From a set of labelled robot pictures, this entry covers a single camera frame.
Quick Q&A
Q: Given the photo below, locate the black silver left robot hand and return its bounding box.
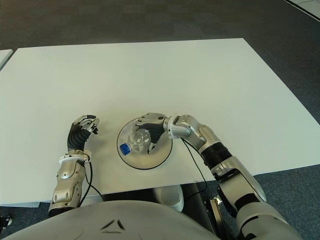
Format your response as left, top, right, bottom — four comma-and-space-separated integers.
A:
66, 114, 100, 152

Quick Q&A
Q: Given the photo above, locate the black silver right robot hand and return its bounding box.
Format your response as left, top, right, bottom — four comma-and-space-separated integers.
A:
134, 112, 168, 155

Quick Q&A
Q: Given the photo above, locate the clear bottle with blue cap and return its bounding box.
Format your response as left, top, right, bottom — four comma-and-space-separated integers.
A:
119, 128, 152, 156

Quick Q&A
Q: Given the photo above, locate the white plate with black rim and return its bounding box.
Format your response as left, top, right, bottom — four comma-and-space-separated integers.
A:
116, 117, 173, 171

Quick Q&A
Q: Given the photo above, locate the white robot waist part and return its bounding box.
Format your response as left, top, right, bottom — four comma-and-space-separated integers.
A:
152, 186, 185, 213

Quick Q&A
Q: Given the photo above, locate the white table foot beam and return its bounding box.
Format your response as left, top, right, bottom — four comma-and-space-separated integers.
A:
0, 199, 40, 208

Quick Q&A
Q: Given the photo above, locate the black support column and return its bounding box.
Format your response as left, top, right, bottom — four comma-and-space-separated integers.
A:
181, 182, 213, 226

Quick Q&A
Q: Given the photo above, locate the grey robot torso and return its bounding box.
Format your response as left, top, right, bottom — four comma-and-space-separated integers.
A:
2, 199, 251, 240

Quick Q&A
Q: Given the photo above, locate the white side table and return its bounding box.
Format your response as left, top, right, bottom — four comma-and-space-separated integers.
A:
0, 48, 14, 72

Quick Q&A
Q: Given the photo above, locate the black stand with caster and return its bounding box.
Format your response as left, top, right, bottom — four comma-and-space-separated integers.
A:
0, 214, 13, 230

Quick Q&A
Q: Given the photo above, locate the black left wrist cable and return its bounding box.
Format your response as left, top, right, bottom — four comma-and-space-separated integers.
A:
79, 154, 104, 205

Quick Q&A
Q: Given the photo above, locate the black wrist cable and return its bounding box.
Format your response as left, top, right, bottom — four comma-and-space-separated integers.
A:
181, 138, 208, 198
79, 154, 104, 205

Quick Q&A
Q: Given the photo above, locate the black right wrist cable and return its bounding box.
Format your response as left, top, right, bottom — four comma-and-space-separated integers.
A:
181, 138, 208, 198

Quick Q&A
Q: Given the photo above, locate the small metal bracket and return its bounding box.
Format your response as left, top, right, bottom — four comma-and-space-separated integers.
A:
209, 197, 224, 232

